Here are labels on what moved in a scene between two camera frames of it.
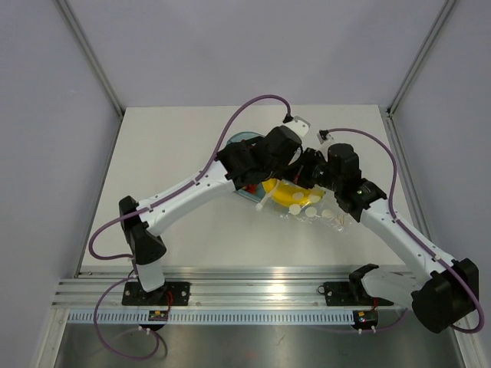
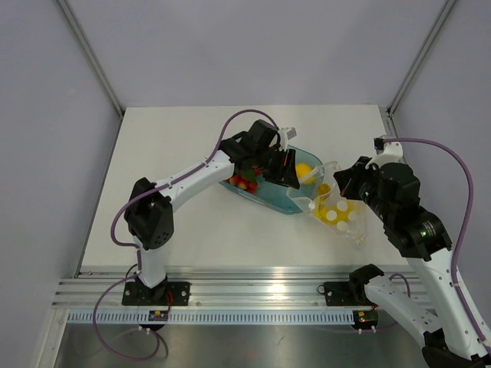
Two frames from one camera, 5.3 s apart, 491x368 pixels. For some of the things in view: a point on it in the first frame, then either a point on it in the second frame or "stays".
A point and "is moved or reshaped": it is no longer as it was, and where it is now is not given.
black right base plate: x=349 y=294 stays
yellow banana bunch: x=289 y=195 -> x=333 y=212
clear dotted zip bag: x=306 y=203 is moved or reshaped
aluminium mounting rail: x=263 y=287 stays
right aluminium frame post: x=419 y=57 stays
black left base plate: x=169 y=294 stays
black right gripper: x=308 y=158 -> x=347 y=180
